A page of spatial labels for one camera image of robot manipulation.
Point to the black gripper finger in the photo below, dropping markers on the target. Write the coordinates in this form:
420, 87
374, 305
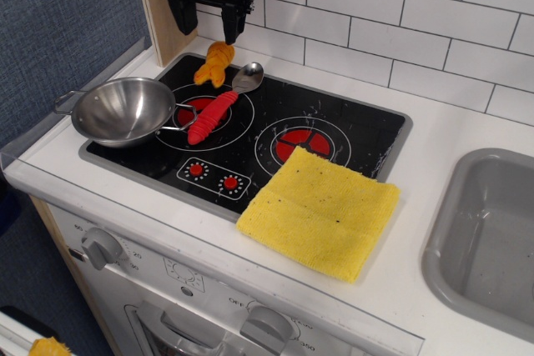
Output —
233, 15
185, 15

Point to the wooden side panel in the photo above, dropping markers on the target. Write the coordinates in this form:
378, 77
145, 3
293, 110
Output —
166, 38

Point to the stainless steel pot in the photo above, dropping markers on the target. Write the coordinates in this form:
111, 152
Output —
125, 112

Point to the yellow knitted cloth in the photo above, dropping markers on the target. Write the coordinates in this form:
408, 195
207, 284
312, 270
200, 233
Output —
320, 214

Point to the grey left oven knob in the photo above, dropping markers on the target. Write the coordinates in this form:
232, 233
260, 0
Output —
101, 248

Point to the grey oven knob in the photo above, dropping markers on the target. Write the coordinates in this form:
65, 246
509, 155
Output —
268, 329
101, 248

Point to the white toy oven front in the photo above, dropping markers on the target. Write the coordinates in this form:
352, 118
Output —
154, 305

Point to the grey right oven knob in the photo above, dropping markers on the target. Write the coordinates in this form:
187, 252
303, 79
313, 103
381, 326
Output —
268, 329

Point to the grey plastic sink basin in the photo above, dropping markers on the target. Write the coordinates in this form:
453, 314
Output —
479, 257

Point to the orange plush item bottom left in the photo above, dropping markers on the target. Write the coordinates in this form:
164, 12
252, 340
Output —
49, 347

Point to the red handled metal spoon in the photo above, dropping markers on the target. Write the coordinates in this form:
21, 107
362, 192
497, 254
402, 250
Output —
247, 79

